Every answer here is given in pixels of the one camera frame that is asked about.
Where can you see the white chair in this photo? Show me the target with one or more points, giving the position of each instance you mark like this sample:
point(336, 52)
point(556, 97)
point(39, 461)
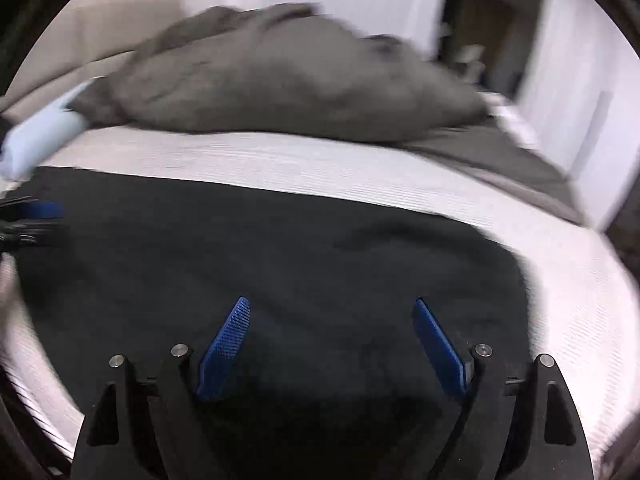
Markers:
point(470, 62)

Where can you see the narrow white curtain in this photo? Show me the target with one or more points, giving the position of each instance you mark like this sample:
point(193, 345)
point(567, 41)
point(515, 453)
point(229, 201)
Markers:
point(570, 85)

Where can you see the light blue pillow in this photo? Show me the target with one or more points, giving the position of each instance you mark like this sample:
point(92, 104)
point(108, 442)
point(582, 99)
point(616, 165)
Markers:
point(35, 135)

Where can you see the white honeycomb mattress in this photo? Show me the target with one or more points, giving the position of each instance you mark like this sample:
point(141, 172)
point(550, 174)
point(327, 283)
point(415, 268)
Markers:
point(300, 165)

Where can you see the brown curtain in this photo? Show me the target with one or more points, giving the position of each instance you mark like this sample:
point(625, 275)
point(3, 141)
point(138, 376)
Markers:
point(487, 30)

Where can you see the beige padded headboard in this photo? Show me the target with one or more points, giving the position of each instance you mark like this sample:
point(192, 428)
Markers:
point(75, 30)

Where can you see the grey duvet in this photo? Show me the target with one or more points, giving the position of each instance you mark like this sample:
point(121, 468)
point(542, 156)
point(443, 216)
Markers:
point(280, 75)

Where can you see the black pants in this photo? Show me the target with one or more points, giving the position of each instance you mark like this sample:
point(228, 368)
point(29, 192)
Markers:
point(275, 270)

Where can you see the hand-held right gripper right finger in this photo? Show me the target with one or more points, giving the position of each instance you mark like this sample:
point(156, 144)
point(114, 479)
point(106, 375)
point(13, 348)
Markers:
point(440, 350)

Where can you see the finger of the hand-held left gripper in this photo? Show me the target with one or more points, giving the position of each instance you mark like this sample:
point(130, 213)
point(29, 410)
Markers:
point(42, 209)
point(30, 236)

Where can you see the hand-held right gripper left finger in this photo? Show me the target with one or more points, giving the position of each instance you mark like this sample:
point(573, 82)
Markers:
point(225, 345)

